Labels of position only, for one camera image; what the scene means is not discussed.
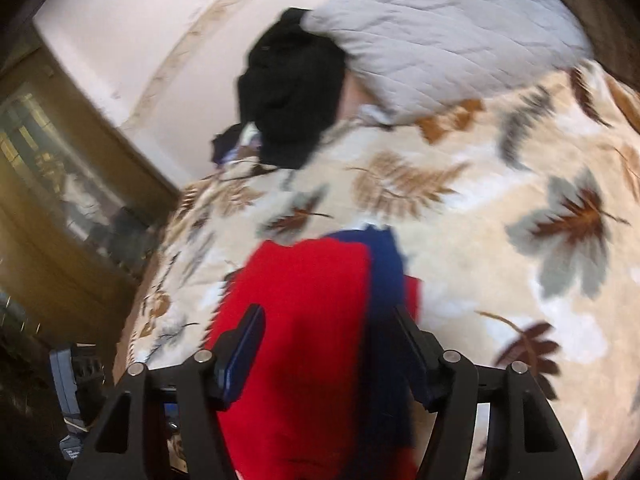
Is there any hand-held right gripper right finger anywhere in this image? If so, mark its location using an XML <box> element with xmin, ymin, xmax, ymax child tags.
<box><xmin>392</xmin><ymin>304</ymin><xmax>584</xmax><ymax>480</ymax></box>

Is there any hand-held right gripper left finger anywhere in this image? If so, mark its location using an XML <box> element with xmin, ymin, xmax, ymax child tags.
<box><xmin>67</xmin><ymin>304</ymin><xmax>267</xmax><ymax>480</ymax></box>

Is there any blue and red sweater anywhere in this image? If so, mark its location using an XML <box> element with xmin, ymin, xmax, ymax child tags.
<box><xmin>205</xmin><ymin>225</ymin><xmax>426</xmax><ymax>480</ymax></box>

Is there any leaf-printed blanket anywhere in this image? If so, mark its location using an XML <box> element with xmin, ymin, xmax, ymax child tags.
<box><xmin>115</xmin><ymin>57</ymin><xmax>640</xmax><ymax>480</ymax></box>

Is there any grey plastic device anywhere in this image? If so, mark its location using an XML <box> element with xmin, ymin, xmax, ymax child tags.
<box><xmin>49</xmin><ymin>344</ymin><xmax>109</xmax><ymax>462</ymax></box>

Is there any small dark patterned cloth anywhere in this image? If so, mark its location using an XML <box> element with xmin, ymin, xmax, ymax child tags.
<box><xmin>210</xmin><ymin>122</ymin><xmax>264</xmax><ymax>166</ymax></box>

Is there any wooden glass-front cabinet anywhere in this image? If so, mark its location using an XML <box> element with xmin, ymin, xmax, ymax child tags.
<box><xmin>0</xmin><ymin>25</ymin><xmax>182</xmax><ymax>361</ymax></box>

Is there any black garment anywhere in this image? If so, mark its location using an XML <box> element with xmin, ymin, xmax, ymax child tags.
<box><xmin>236</xmin><ymin>7</ymin><xmax>349</xmax><ymax>170</ymax></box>

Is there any grey quilted pillow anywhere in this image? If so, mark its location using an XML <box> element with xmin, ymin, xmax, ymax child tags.
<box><xmin>300</xmin><ymin>0</ymin><xmax>596</xmax><ymax>127</ymax></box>

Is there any brown wooden headboard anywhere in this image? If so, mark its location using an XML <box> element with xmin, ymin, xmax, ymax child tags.
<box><xmin>542</xmin><ymin>0</ymin><xmax>640</xmax><ymax>133</ymax></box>

